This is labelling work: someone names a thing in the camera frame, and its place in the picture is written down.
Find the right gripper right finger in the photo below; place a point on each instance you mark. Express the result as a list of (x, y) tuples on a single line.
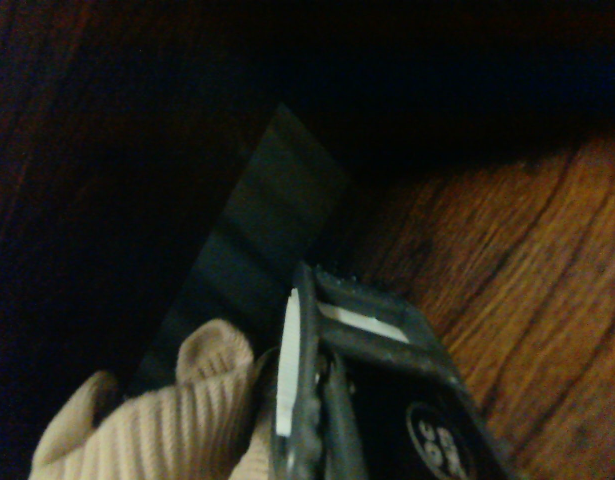
[(367, 297)]

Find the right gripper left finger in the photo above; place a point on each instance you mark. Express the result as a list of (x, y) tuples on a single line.
[(289, 360)]

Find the beige shoe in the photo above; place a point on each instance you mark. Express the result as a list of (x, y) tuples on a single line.
[(177, 435)]

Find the brown shoe rack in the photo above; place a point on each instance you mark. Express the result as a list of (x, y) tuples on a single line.
[(537, 250)]

